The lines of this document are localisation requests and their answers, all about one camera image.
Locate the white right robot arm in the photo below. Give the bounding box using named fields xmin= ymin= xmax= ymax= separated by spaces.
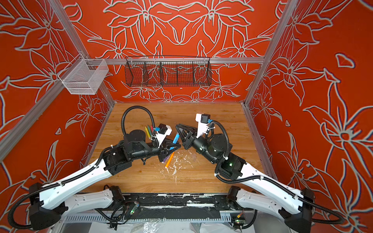
xmin=176 ymin=120 xmax=344 ymax=233

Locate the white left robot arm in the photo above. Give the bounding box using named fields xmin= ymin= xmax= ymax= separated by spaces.
xmin=7 ymin=105 xmax=181 ymax=231

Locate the green pen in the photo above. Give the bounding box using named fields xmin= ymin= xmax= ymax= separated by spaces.
xmin=147 ymin=125 xmax=153 ymax=137

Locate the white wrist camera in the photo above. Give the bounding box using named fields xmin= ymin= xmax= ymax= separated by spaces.
xmin=156 ymin=123 xmax=172 ymax=142
xmin=195 ymin=114 xmax=215 ymax=138

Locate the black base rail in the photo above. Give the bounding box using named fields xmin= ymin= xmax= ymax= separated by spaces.
xmin=123 ymin=193 xmax=243 ymax=221

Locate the aluminium frame post right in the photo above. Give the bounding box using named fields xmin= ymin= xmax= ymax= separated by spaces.
xmin=243 ymin=0 xmax=298 ymax=107

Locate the black wire basket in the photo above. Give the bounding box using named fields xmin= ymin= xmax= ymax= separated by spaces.
xmin=124 ymin=56 xmax=212 ymax=87

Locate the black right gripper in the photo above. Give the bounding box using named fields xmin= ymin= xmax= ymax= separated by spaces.
xmin=176 ymin=122 xmax=221 ymax=166

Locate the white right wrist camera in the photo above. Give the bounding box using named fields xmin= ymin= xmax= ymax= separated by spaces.
xmin=195 ymin=114 xmax=215 ymax=138

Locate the yellow pen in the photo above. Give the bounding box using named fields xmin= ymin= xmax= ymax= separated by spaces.
xmin=144 ymin=126 xmax=151 ymax=139

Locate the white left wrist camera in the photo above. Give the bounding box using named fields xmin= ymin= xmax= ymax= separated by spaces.
xmin=156 ymin=123 xmax=172 ymax=142

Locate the blue pen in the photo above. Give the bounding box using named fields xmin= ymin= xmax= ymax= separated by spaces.
xmin=173 ymin=133 xmax=180 ymax=146

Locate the white mesh basket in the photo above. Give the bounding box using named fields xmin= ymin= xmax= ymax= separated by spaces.
xmin=58 ymin=59 xmax=109 ymax=95

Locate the orange pen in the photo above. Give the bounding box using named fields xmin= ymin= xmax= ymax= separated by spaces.
xmin=165 ymin=152 xmax=174 ymax=168

